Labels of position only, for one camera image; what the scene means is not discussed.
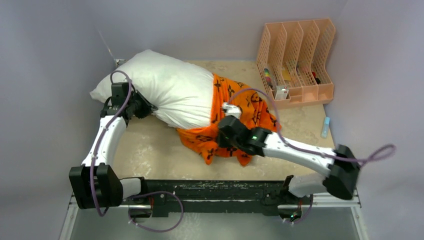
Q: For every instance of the orange patterned pillowcase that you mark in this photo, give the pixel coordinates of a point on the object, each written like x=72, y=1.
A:
x=256, y=115

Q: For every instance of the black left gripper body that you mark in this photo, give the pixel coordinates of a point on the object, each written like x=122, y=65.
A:
x=139, y=107

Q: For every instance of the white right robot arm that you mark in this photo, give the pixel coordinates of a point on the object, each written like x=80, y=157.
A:
x=336, y=171

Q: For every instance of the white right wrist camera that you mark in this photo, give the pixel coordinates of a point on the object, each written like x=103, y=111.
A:
x=231, y=110

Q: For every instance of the yellow notepad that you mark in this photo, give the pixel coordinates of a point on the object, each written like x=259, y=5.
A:
x=286, y=75

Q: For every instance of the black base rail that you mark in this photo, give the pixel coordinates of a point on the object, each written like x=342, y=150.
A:
x=266, y=197

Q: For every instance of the light blue glue stick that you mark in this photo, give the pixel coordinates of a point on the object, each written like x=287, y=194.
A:
x=325, y=127

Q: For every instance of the set of coloured markers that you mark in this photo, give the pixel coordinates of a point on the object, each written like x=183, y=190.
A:
x=270, y=82

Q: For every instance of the aluminium frame rails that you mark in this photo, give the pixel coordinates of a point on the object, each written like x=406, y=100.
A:
x=321, y=200

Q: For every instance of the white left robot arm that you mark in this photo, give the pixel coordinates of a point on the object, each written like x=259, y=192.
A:
x=94, y=183

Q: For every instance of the pink desk file organizer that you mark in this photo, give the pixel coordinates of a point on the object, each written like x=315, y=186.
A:
x=302, y=47

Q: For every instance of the red black round object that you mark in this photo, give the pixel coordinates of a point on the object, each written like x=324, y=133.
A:
x=317, y=80

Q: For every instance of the white pillow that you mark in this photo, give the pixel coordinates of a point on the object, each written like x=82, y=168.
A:
x=181, y=91

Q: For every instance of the small white red box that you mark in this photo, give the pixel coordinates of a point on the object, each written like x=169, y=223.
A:
x=280, y=92

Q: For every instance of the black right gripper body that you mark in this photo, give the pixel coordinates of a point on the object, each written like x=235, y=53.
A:
x=225, y=142

